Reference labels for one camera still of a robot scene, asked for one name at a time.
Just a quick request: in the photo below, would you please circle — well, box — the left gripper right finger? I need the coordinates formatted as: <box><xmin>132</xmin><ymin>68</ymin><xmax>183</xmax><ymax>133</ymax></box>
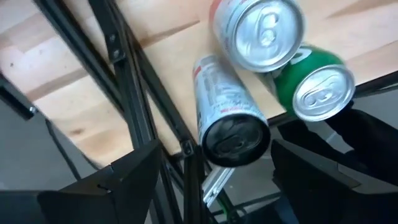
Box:
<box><xmin>270</xmin><ymin>138</ymin><xmax>398</xmax><ymax>224</ymax></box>

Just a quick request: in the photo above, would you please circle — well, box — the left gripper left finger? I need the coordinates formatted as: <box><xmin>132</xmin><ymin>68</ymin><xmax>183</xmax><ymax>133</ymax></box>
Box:
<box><xmin>0</xmin><ymin>139</ymin><xmax>163</xmax><ymax>224</ymax></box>

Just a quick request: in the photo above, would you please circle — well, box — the Celsius can green palm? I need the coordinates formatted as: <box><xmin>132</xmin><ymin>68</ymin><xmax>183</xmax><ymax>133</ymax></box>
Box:
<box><xmin>192</xmin><ymin>54</ymin><xmax>272</xmax><ymax>168</ymax></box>

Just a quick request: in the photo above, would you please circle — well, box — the silver and pink beverage can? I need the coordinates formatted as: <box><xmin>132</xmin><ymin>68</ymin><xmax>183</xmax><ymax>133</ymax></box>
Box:
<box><xmin>208</xmin><ymin>0</ymin><xmax>306</xmax><ymax>74</ymax></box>

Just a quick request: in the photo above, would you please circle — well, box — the black bulky object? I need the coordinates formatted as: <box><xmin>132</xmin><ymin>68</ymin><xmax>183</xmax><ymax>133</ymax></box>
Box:
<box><xmin>277</xmin><ymin>101</ymin><xmax>398</xmax><ymax>191</ymax></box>

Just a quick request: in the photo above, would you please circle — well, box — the silver aluminium profile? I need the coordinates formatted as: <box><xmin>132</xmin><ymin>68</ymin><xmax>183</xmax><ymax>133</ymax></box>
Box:
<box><xmin>201</xmin><ymin>166</ymin><xmax>236</xmax><ymax>208</ymax></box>

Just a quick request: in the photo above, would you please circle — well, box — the green Sprite can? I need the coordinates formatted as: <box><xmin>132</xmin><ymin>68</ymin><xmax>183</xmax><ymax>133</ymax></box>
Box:
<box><xmin>273</xmin><ymin>43</ymin><xmax>356</xmax><ymax>123</ymax></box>

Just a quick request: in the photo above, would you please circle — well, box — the black table frame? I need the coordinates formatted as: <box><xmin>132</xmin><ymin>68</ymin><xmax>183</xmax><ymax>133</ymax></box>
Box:
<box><xmin>0</xmin><ymin>0</ymin><xmax>280</xmax><ymax>224</ymax></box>

